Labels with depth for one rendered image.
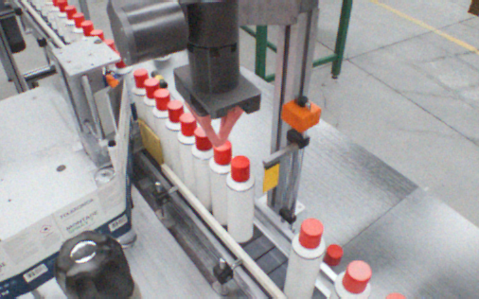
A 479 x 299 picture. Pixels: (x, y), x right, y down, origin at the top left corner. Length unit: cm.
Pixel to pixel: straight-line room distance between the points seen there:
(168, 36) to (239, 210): 42
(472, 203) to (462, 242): 136
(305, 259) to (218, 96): 29
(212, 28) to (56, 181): 69
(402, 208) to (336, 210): 16
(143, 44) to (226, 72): 10
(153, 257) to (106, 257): 35
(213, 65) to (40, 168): 71
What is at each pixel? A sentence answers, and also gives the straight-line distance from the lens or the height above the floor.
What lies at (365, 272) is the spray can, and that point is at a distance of 56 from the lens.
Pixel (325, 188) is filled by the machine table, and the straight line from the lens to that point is 98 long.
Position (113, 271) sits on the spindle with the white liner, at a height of 116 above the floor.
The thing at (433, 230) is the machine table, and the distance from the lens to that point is 98.
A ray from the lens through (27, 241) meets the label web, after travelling 70.
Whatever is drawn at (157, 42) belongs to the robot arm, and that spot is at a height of 138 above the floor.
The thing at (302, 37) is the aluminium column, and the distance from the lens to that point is 64.
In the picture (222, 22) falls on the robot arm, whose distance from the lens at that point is 40.
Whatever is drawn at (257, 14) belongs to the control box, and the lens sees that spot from 61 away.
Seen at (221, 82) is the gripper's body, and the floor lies 131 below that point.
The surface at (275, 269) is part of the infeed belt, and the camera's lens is 78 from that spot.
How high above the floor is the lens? 155
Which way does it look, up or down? 42 degrees down
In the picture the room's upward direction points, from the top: straight up
